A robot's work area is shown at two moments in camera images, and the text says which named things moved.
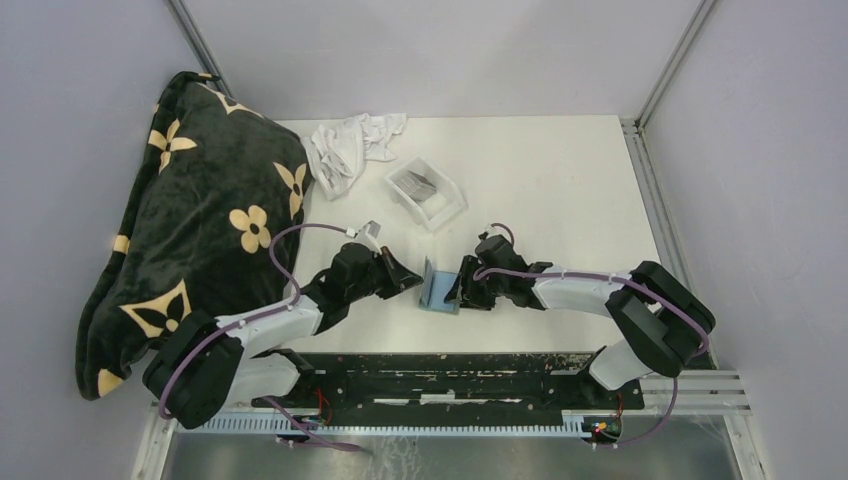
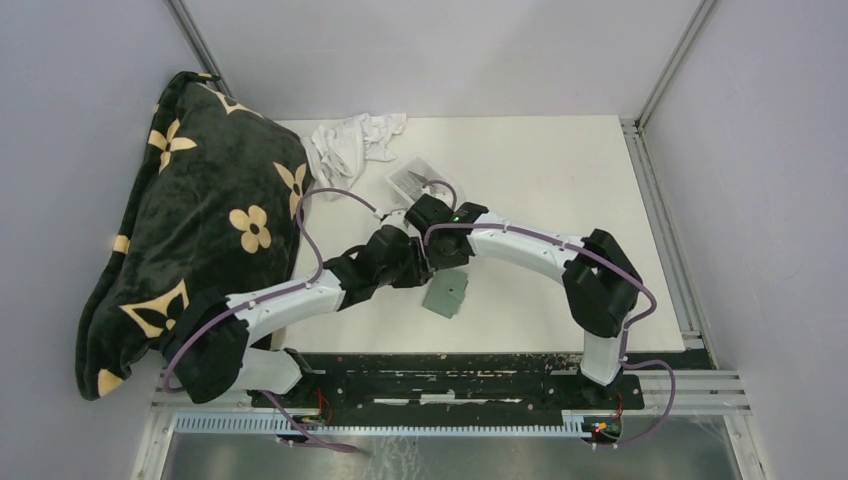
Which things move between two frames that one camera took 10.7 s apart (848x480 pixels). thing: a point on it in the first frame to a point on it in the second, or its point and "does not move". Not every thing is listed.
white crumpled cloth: x=336 y=154 does not move
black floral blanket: x=212 y=229 does not move
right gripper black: x=462 y=289 to x=437 y=261
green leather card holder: x=435 y=285 does not move
